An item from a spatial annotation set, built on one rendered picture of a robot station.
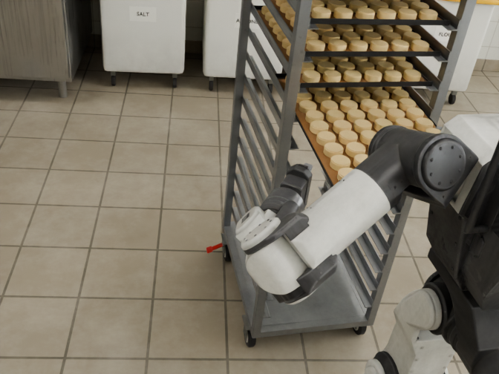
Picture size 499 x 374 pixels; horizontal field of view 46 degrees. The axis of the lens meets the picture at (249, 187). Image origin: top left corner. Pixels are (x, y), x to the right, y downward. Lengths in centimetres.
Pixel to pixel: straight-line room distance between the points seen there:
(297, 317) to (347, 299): 23
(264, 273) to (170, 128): 270
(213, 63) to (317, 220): 304
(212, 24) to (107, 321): 206
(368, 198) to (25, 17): 296
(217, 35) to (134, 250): 164
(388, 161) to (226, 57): 299
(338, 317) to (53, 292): 116
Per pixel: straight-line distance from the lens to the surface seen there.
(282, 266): 95
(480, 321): 122
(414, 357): 148
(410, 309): 137
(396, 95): 187
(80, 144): 348
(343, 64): 179
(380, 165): 97
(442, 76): 179
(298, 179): 134
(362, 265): 233
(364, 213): 95
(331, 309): 237
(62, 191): 313
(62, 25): 365
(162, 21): 383
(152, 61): 394
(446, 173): 97
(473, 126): 110
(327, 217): 93
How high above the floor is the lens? 185
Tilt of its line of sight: 36 degrees down
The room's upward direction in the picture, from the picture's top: 7 degrees clockwise
